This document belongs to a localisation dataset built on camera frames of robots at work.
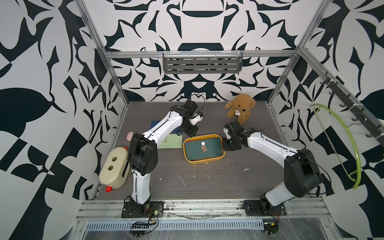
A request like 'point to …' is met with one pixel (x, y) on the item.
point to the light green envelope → (173, 141)
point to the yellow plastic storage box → (200, 137)
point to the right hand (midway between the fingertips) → (223, 144)
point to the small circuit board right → (270, 227)
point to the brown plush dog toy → (240, 107)
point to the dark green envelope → (204, 148)
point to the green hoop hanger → (316, 110)
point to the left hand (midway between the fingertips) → (190, 128)
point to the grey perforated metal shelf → (202, 62)
